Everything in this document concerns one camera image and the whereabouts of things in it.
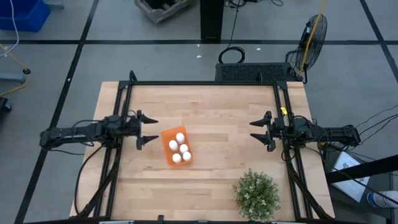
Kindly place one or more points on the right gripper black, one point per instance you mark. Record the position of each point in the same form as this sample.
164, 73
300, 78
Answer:
280, 129

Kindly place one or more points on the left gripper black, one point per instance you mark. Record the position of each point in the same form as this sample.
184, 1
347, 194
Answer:
133, 127

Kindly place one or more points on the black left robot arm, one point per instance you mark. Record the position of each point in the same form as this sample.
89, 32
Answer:
77, 132

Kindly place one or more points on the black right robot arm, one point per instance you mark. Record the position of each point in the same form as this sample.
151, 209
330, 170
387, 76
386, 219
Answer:
339, 133

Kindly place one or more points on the orange plastic basket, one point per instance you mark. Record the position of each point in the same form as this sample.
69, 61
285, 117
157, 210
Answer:
164, 140

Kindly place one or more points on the yellow label tag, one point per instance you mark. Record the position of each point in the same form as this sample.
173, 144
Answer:
283, 110

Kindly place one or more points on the black perforated metal case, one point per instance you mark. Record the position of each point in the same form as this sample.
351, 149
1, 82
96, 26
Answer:
248, 73

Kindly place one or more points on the green potted plant white flowers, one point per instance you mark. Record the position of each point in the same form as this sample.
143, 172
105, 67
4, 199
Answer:
256, 194

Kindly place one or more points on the white printed paper sheet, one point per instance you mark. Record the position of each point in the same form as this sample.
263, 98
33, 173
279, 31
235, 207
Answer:
349, 189

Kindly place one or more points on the black metal beam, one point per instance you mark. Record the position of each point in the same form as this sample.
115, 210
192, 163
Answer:
363, 169

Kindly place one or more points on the black floor fan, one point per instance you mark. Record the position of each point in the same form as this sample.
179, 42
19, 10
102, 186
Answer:
308, 30

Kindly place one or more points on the grey wooden crate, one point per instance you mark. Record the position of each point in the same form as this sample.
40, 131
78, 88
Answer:
158, 14

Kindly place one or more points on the tall black column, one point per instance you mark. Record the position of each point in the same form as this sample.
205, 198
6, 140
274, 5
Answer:
211, 18

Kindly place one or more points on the grey stand leg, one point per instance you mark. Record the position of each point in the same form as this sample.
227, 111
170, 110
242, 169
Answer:
12, 77

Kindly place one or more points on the black caster foot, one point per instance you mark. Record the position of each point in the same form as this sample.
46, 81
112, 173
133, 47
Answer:
3, 104

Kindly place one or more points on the blue plastic bin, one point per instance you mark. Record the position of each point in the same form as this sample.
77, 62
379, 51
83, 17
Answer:
25, 15

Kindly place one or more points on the black metal table frame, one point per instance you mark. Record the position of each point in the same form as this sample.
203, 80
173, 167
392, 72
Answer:
202, 83

